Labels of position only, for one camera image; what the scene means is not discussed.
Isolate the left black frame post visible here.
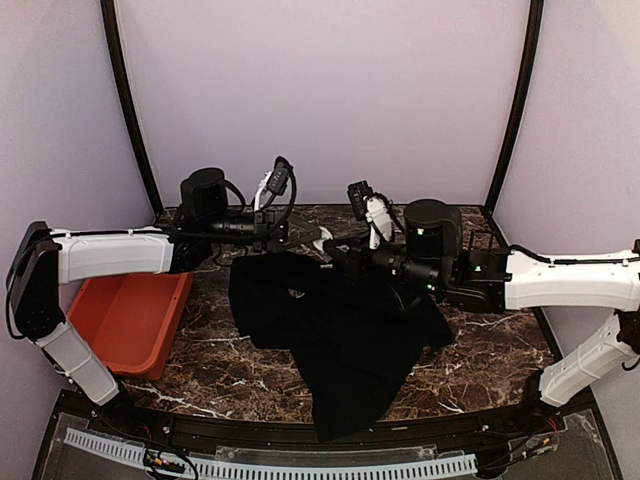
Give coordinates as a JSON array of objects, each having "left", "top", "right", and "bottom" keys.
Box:
[{"left": 100, "top": 0, "right": 164, "bottom": 217}]

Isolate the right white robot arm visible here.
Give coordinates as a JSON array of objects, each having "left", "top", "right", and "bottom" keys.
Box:
[{"left": 315, "top": 194, "right": 639, "bottom": 434}]

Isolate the black display stand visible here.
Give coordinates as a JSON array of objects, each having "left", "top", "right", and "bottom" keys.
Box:
[{"left": 469, "top": 230, "right": 500, "bottom": 250}]

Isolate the orange plastic bin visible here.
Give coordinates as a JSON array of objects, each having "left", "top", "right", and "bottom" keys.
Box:
[{"left": 68, "top": 273, "right": 194, "bottom": 381}]

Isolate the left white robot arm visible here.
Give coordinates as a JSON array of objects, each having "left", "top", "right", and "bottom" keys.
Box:
[{"left": 5, "top": 157, "right": 330, "bottom": 436}]

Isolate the black front rail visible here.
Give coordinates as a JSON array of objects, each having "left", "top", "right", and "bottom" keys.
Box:
[{"left": 54, "top": 391, "right": 592, "bottom": 453}]

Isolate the right black frame post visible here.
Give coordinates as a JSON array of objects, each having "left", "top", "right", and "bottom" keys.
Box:
[{"left": 483, "top": 0, "right": 544, "bottom": 217}]

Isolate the black frame post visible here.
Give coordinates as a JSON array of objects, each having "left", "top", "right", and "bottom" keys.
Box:
[
  {"left": 100, "top": 0, "right": 164, "bottom": 217},
  {"left": 483, "top": 0, "right": 544, "bottom": 217}
]

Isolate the black t-shirt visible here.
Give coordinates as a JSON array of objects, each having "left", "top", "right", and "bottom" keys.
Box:
[{"left": 228, "top": 252, "right": 454, "bottom": 423}]

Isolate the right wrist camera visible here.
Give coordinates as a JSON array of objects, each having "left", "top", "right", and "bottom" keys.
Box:
[{"left": 347, "top": 180, "right": 394, "bottom": 250}]

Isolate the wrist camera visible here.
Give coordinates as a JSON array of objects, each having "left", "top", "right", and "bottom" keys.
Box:
[
  {"left": 251, "top": 156, "right": 295, "bottom": 212},
  {"left": 347, "top": 180, "right": 394, "bottom": 250}
]

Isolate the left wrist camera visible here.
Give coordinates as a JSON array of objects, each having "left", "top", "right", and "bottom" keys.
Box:
[{"left": 251, "top": 156, "right": 295, "bottom": 212}]

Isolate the white slotted cable duct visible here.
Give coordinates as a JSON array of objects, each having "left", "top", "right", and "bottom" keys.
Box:
[{"left": 63, "top": 427, "right": 478, "bottom": 479}]

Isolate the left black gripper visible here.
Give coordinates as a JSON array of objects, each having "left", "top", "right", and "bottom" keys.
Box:
[{"left": 203, "top": 207, "right": 323, "bottom": 253}]

